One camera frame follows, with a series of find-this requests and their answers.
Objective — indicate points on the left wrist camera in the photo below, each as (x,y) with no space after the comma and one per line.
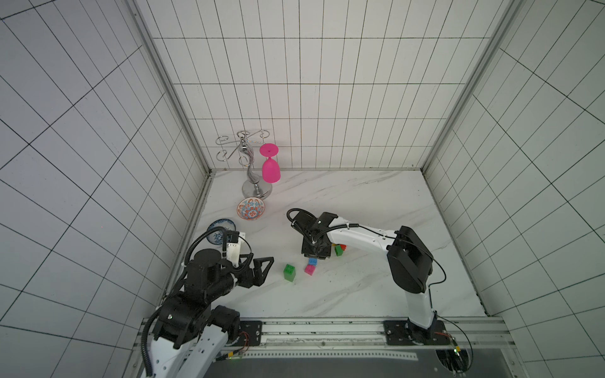
(233,248)

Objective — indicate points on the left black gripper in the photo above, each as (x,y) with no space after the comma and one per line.
(248,281)

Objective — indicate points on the blue patterned small plate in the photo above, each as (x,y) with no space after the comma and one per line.
(216,237)

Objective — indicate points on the green lego cube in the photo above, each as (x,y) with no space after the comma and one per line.
(338,250)
(289,273)

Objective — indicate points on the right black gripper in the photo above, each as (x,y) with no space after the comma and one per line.
(314,246)

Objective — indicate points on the red patterned small bowl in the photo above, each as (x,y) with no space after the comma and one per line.
(251,208)

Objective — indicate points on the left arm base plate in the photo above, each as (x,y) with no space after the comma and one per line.
(250,333)

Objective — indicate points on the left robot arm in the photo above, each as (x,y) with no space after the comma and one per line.
(189,332)

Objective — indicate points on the pink plastic wine glass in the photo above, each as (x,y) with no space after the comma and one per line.
(270,169)

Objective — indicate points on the silver glass hanger stand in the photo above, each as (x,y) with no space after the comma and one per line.
(254,185)

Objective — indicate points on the pink lego cube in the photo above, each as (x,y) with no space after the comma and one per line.
(310,269)

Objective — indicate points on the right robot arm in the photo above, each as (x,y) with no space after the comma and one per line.
(410,262)

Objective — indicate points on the aluminium rail frame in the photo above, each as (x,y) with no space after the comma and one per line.
(357,338)

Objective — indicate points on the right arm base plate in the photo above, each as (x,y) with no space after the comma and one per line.
(405,333)

